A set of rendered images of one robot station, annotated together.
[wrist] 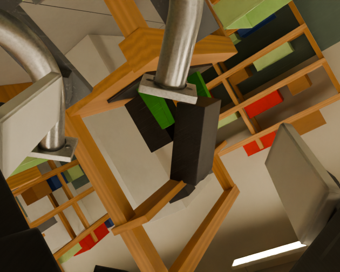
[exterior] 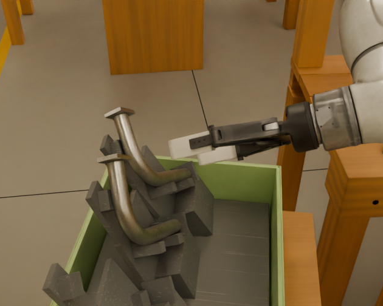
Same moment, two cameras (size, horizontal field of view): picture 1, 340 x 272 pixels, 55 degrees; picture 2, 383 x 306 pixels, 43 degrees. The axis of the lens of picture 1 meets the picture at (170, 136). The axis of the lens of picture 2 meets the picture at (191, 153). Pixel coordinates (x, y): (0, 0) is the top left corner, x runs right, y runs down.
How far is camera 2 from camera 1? 0.77 m
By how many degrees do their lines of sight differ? 74
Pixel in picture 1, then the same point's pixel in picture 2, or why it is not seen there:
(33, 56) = (144, 165)
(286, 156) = (186, 150)
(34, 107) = (219, 158)
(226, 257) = not seen: outside the picture
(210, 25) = (94, 198)
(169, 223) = not seen: outside the picture
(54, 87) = (205, 161)
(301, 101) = not seen: outside the picture
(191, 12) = (127, 199)
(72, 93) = (109, 145)
